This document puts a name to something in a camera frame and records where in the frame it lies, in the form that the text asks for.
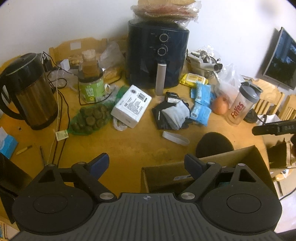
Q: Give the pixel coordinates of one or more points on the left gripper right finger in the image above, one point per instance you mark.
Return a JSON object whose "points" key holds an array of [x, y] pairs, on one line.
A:
{"points": [[204, 175]]}

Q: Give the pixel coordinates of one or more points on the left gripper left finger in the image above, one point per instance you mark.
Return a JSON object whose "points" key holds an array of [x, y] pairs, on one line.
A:
{"points": [[86, 177]]}

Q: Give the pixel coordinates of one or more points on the white knit sock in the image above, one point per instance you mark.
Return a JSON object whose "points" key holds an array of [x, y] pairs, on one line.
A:
{"points": [[176, 115]]}

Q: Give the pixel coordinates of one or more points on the black patterned glove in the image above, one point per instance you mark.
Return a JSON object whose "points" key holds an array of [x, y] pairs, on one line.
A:
{"points": [[161, 121]]}

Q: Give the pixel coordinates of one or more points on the white tissue pack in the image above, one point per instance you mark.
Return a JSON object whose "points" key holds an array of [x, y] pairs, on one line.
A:
{"points": [[131, 107]]}

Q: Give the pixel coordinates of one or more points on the wooden chair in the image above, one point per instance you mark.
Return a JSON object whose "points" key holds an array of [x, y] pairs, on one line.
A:
{"points": [[272, 101]]}

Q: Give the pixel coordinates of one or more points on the open cardboard box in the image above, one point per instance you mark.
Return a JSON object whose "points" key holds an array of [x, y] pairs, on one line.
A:
{"points": [[247, 162]]}

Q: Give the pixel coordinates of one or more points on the black kettle base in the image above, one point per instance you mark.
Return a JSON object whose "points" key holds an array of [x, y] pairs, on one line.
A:
{"points": [[251, 117]]}

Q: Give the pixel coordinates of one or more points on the white elastic band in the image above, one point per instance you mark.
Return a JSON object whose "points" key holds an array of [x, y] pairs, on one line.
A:
{"points": [[176, 138]]}

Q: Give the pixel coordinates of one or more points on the clear shaker bottle grey lid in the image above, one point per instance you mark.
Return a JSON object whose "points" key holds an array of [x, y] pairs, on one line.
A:
{"points": [[248, 96]]}

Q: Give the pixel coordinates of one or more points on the green net bag of fruit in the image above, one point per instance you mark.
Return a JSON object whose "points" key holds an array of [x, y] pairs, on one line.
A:
{"points": [[90, 119]]}

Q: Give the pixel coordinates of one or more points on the blue snack packets pile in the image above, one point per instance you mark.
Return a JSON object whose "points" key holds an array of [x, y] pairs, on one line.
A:
{"points": [[201, 111]]}

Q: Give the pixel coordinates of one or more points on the red apple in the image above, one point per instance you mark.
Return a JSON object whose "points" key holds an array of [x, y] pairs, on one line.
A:
{"points": [[220, 105]]}

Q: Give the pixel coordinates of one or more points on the small black white box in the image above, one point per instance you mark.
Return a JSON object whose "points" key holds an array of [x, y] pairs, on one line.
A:
{"points": [[171, 97]]}

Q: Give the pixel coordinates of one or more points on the green label jar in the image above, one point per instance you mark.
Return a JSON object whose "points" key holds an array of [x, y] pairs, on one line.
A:
{"points": [[91, 89]]}

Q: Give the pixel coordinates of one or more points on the yellow wet wipes pack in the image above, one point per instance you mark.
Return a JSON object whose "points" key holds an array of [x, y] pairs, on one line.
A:
{"points": [[191, 80]]}

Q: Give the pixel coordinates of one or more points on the steel electric kettle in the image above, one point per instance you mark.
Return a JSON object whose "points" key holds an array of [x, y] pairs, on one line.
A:
{"points": [[29, 90]]}

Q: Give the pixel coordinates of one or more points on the brown spice jar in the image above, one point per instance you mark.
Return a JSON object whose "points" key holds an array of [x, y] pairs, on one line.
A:
{"points": [[90, 66]]}

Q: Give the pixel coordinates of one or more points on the basket of tools and tape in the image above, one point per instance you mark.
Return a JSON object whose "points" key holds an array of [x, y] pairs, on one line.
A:
{"points": [[202, 63]]}

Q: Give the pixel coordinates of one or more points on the dark blue air fryer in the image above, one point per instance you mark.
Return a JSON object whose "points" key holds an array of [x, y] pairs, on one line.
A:
{"points": [[151, 44]]}

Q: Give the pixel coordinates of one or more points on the paper liners in plastic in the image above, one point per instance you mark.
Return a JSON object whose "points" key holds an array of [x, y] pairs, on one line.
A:
{"points": [[170, 11]]}

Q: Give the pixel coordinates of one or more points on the wall mounted television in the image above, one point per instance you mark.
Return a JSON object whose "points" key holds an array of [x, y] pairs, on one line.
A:
{"points": [[281, 66]]}

